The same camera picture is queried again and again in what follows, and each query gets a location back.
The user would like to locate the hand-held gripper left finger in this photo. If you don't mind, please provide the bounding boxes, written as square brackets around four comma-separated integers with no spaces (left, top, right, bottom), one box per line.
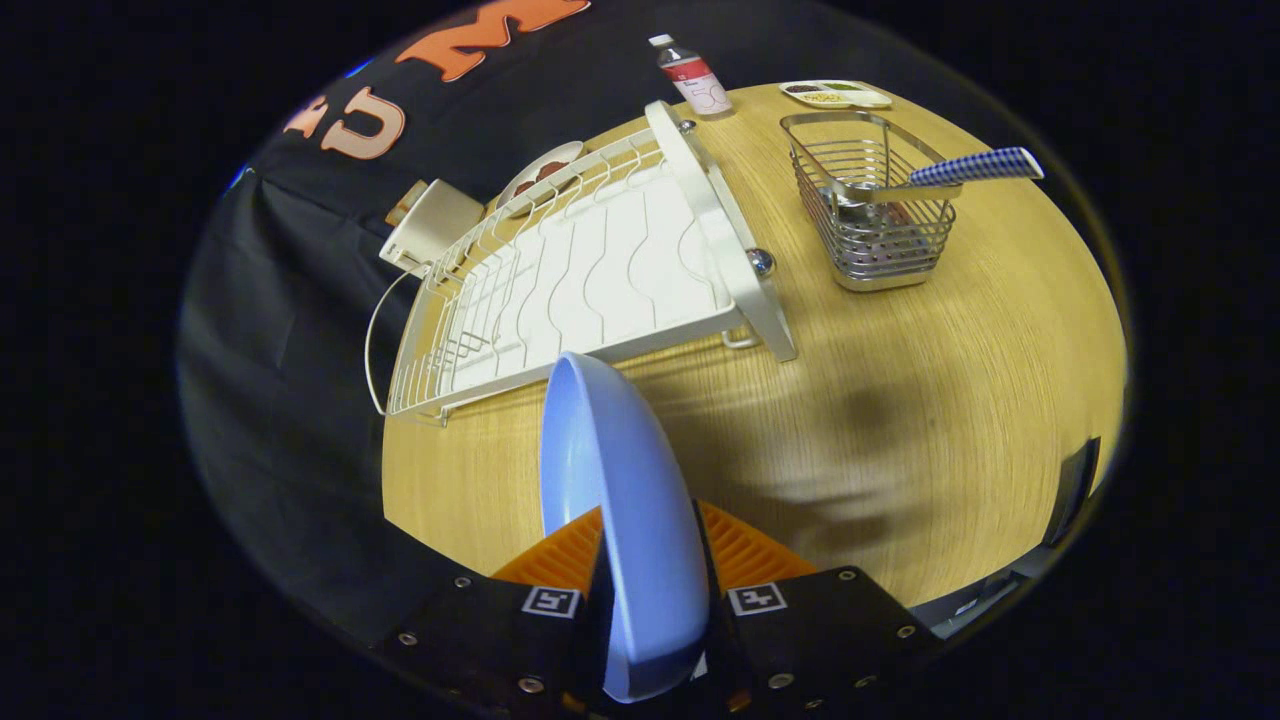
[375,505,616,720]

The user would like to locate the metal wire basket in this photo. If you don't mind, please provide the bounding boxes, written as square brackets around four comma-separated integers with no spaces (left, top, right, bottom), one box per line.
[780,111,963,293]

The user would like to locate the brown food pieces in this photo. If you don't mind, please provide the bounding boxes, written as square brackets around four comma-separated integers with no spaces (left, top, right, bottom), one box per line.
[510,158,573,201]

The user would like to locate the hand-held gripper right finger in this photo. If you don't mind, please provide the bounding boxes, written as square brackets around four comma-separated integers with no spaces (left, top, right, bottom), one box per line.
[695,500,946,717]

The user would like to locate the dark object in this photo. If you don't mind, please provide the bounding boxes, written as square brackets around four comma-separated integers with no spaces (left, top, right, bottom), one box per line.
[1040,435,1101,546]

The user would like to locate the blue checkered handle spoon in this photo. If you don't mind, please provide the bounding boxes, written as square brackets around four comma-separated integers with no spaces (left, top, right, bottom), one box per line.
[830,147,1046,216]

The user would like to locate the white plate with food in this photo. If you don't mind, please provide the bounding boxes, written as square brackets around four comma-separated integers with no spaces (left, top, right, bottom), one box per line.
[495,140,586,216]

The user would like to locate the blue plate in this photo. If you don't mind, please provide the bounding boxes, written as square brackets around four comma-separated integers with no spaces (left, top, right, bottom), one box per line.
[540,352,713,704]

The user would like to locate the toast slice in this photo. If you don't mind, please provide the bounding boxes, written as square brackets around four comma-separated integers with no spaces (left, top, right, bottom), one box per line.
[385,180,429,228]

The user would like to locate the white toaster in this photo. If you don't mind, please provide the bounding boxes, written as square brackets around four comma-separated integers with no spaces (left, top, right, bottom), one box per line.
[378,178,488,276]

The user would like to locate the white divided snack tray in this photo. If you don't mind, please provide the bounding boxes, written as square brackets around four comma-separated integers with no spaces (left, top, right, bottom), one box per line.
[779,80,893,111]

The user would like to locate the plastic bottle with red label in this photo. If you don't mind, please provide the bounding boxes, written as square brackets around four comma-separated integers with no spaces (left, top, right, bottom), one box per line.
[648,33,736,118]

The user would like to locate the white wire dish rack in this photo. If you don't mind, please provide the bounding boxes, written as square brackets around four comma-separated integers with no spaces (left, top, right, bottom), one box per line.
[365,100,798,426]

